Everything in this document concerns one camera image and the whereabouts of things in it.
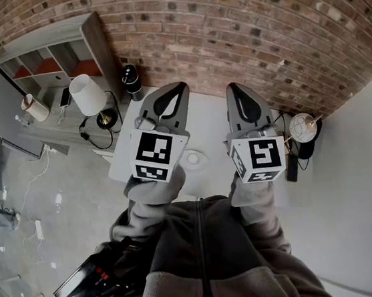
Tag smartphone with white case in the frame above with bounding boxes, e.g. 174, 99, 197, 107
57, 85, 74, 109

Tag black phone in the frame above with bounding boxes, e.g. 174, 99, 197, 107
284, 154, 302, 184

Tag black thermos bottle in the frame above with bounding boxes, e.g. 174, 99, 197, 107
120, 63, 146, 103

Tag black table lamp cable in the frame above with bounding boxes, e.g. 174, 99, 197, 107
74, 87, 128, 154

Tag long white floor cable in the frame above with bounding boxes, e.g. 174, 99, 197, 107
10, 146, 65, 266

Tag white plate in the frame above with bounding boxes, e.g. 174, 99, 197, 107
180, 146, 211, 175

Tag hand-held gripper camera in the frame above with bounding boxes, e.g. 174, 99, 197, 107
259, 123, 278, 139
134, 114, 158, 133

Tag white shade table lamp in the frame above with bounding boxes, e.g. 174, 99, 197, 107
67, 69, 120, 133

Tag person's left forearm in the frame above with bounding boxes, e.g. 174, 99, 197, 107
102, 164, 195, 250

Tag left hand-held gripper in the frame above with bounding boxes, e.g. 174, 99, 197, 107
120, 80, 200, 188

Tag grey wooden desk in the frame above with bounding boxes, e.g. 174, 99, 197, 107
13, 76, 140, 163

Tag grey wooden shelf unit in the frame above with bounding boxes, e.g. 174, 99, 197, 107
0, 9, 124, 118

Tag white desk with drawers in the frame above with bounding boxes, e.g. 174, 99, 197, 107
98, 67, 319, 230

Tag black waist-mounted box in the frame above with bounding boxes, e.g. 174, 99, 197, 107
47, 234, 141, 297

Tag left hand-held gripper camera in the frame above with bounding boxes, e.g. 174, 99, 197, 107
134, 114, 158, 133

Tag white cylindrical container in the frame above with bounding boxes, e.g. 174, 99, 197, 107
19, 91, 51, 125

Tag small clear bottle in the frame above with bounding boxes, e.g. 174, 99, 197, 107
14, 113, 31, 129

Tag right hand-held gripper camera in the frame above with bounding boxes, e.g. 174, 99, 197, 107
259, 123, 278, 139

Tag person's right forearm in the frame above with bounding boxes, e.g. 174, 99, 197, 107
225, 165, 293, 262

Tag globe lamp with brass base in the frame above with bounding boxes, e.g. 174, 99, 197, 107
280, 109, 326, 148

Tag white power strip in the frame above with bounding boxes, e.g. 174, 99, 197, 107
33, 219, 45, 242

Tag black globe lamp cable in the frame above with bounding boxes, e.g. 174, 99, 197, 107
269, 105, 313, 175

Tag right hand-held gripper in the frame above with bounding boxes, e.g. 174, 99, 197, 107
219, 77, 291, 187

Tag person's grey fleece jacket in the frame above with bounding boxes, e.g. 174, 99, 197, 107
48, 182, 338, 297

